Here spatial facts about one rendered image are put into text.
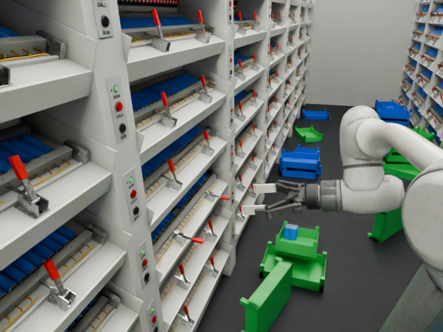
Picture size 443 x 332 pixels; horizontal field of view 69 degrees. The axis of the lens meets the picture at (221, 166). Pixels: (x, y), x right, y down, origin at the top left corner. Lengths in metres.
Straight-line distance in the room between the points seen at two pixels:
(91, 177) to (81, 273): 0.19
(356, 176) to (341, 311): 0.83
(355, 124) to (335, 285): 0.98
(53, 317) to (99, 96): 0.38
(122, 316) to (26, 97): 0.55
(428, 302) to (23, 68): 0.62
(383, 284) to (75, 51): 1.61
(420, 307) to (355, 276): 1.29
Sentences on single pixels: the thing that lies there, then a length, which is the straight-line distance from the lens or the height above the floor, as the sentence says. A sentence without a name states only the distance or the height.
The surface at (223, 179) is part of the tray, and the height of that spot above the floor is 0.54.
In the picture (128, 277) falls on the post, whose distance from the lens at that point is 0.81.
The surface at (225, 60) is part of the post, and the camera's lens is 1.23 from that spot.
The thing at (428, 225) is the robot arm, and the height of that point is 0.99.
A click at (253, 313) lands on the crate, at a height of 0.17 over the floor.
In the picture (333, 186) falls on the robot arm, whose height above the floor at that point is 0.74.
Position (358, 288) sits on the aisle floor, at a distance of 1.73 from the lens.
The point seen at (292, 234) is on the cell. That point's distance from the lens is 1.86.
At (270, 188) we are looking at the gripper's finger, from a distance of 1.06.
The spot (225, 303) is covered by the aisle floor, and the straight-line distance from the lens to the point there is 1.57.
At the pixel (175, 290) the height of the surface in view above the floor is 0.35.
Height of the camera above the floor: 1.17
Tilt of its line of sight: 25 degrees down
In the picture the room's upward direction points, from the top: 2 degrees counter-clockwise
